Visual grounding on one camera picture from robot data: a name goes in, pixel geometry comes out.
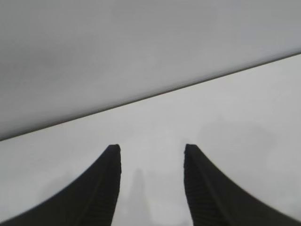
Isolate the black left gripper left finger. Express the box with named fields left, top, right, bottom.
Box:
left=0, top=144, right=122, bottom=226

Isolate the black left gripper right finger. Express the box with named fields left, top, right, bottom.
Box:
left=183, top=143, right=301, bottom=226

